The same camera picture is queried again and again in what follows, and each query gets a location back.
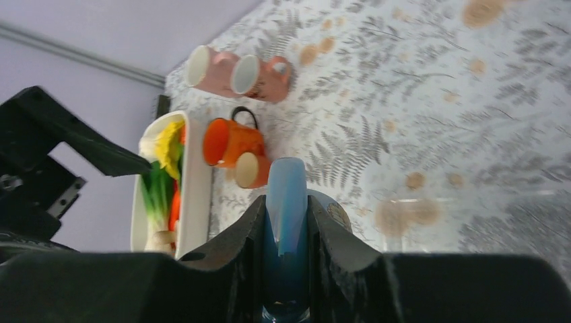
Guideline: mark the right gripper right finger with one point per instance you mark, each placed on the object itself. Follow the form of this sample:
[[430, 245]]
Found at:
[[352, 282]]

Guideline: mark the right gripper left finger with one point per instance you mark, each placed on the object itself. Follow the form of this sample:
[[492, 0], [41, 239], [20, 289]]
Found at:
[[219, 281]]

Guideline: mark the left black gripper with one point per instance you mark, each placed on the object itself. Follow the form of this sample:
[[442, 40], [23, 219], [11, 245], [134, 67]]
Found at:
[[36, 190]]

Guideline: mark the blue glazed mug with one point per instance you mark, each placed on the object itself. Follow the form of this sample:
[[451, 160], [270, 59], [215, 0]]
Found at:
[[285, 259]]

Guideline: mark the small red-orange mug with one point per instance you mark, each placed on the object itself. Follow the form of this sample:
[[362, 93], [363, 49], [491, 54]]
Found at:
[[252, 171]]

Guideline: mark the orange mug black rim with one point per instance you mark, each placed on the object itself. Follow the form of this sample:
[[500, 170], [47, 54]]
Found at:
[[225, 140]]

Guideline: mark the light pink mug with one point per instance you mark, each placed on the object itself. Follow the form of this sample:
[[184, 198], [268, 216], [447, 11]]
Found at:
[[210, 71]]

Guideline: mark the salmon pink floral mug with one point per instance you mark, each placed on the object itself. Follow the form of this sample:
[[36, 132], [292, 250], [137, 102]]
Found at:
[[260, 80]]

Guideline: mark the white plastic tray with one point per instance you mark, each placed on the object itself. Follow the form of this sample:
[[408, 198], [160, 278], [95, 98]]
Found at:
[[193, 224]]

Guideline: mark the toy carrot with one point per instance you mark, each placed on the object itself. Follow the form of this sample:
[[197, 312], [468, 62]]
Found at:
[[175, 207]]

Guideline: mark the toy green bok choy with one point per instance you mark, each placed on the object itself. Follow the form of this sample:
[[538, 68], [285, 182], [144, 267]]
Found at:
[[157, 188]]

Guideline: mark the toy yellow cabbage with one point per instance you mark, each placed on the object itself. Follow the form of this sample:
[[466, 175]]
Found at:
[[166, 148]]

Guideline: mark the floral table mat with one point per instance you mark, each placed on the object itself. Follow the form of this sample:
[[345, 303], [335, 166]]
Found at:
[[439, 126]]

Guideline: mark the grey box at wall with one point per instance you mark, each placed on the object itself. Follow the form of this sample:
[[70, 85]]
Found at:
[[163, 106]]

